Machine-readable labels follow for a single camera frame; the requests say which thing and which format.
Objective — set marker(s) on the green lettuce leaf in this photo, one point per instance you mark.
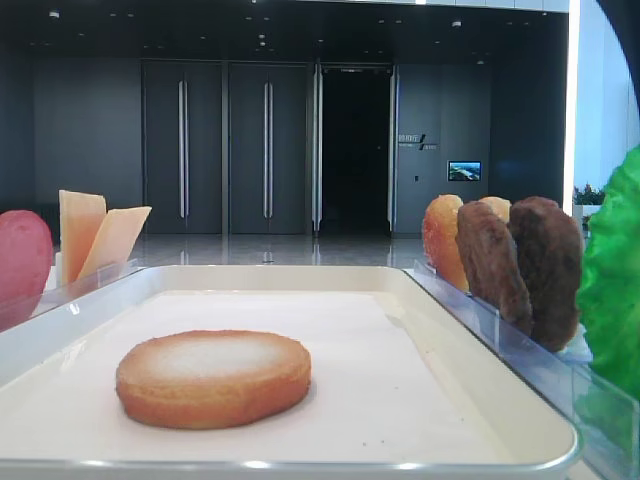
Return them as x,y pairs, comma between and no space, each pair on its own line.
608,297

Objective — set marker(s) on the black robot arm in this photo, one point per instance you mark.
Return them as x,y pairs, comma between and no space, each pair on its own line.
624,16

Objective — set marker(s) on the front bread bun slice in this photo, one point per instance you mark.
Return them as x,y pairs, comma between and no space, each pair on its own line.
439,238

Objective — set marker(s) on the bread bun slice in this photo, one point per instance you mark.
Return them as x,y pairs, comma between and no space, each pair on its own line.
500,206
439,238

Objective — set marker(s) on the left brown meat patty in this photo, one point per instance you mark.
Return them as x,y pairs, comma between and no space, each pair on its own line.
489,258

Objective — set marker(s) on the brown meat patty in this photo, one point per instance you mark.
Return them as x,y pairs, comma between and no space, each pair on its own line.
489,258
549,252

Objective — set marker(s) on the rear bread bun slice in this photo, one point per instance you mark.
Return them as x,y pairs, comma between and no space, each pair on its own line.
500,206

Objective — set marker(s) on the round bread slice on tray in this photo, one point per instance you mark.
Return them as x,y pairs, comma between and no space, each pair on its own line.
212,379

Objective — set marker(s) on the front yellow cheese slice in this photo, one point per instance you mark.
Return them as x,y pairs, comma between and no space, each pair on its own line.
115,238

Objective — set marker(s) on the yellow cheese slice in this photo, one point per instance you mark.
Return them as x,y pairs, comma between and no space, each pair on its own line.
81,216
115,238

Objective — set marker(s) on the right brown meat patty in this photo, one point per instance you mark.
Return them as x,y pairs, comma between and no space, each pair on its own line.
549,252

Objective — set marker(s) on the rear yellow cheese slice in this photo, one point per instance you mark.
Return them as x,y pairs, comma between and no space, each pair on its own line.
81,216

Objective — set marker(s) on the white paper tray liner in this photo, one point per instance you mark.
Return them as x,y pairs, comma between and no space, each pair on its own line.
374,397

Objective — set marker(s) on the white rectangular tray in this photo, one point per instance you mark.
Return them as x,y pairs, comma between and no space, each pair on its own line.
540,442

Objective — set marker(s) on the potted flowers planter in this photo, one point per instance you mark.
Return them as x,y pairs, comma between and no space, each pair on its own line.
587,201

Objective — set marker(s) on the clear acrylic left rack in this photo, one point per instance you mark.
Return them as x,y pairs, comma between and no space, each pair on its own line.
60,292

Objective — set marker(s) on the clear acrylic rack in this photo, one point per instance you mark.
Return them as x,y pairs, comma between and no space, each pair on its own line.
60,292
607,417

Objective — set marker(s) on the clear acrylic right rack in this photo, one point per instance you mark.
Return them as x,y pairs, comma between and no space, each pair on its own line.
607,417

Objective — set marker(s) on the wall display screen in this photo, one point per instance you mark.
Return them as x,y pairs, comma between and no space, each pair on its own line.
464,171

